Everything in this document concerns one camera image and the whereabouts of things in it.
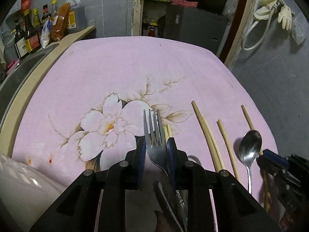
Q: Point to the steel sink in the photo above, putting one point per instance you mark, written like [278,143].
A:
[14,81]

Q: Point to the dark soy sauce bottle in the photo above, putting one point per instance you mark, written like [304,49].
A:
[32,40]

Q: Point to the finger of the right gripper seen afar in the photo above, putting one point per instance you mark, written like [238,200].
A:
[272,163]

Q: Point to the large oil jug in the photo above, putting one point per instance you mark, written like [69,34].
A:
[76,20]

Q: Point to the orange snack bag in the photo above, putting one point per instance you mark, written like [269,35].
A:
[60,22]

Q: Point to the white rubber glove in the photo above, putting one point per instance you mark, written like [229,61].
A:
[276,6]

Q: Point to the clear hanging plastic bag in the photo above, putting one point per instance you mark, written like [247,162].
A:
[298,33]

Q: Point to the dark grey cabinet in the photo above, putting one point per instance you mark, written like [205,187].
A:
[195,26]

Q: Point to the dark wine bottle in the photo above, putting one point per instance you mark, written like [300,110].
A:
[19,39]

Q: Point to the silver fork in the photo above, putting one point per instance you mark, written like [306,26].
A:
[157,151]

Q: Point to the light wooden chopstick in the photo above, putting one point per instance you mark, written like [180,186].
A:
[229,149]

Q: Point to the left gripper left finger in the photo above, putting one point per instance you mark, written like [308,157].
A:
[95,201]

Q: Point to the white plastic utensil holder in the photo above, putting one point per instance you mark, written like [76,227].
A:
[26,193]

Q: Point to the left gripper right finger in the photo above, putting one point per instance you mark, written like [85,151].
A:
[217,201]

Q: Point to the silver spoon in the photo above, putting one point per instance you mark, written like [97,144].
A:
[248,152]

